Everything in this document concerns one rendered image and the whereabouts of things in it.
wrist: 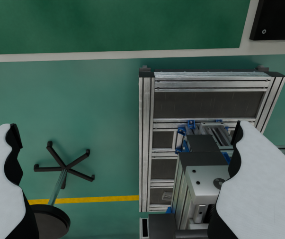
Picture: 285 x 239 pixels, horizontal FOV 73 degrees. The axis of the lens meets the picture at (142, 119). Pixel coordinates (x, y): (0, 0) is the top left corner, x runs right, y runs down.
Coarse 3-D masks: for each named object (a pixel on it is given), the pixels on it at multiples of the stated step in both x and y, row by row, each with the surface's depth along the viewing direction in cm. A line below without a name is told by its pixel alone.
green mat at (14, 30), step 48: (0, 0) 42; (48, 0) 42; (96, 0) 43; (144, 0) 43; (192, 0) 43; (240, 0) 44; (0, 48) 47; (48, 48) 48; (96, 48) 48; (144, 48) 48; (192, 48) 49
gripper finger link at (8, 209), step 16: (0, 128) 10; (16, 128) 11; (0, 144) 9; (16, 144) 10; (0, 160) 8; (16, 160) 9; (0, 176) 7; (16, 176) 8; (0, 192) 6; (16, 192) 6; (0, 208) 6; (16, 208) 6; (0, 224) 6; (16, 224) 6; (32, 224) 6
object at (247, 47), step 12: (252, 0) 44; (252, 12) 45; (252, 24) 47; (216, 48) 49; (228, 48) 49; (240, 48) 49; (252, 48) 50; (264, 48) 50; (276, 48) 50; (0, 60) 49; (12, 60) 49; (24, 60) 49; (36, 60) 49; (48, 60) 49
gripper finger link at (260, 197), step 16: (240, 128) 10; (240, 144) 9; (256, 144) 9; (272, 144) 9; (240, 160) 8; (256, 160) 8; (272, 160) 8; (240, 176) 7; (256, 176) 7; (272, 176) 7; (224, 192) 7; (240, 192) 7; (256, 192) 7; (272, 192) 7; (224, 208) 6; (240, 208) 6; (256, 208) 6; (272, 208) 6; (224, 224) 6; (240, 224) 6; (256, 224) 6; (272, 224) 6
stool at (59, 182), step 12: (48, 144) 152; (84, 156) 157; (36, 168) 163; (48, 168) 163; (60, 168) 163; (60, 180) 152; (36, 204) 119; (48, 204) 134; (36, 216) 116; (48, 216) 116; (60, 216) 118; (48, 228) 123; (60, 228) 123
